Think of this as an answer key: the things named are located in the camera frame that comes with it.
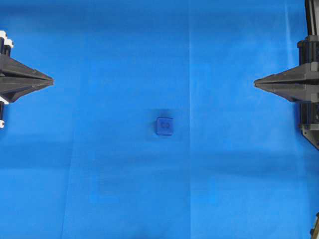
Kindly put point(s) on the blue table cloth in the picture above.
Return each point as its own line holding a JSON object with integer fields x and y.
{"x": 81, "y": 160}

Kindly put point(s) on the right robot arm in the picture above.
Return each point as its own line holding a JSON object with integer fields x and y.
{"x": 312, "y": 16}

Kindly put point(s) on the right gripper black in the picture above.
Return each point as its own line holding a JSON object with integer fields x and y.
{"x": 299, "y": 84}

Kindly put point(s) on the blue block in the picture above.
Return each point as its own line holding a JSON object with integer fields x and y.
{"x": 164, "y": 126}

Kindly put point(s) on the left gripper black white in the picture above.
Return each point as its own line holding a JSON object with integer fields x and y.
{"x": 19, "y": 79}

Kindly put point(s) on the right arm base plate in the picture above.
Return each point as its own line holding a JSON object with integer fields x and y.
{"x": 311, "y": 133}

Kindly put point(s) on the yellow black clamp corner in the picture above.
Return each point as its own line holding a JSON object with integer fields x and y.
{"x": 314, "y": 232}

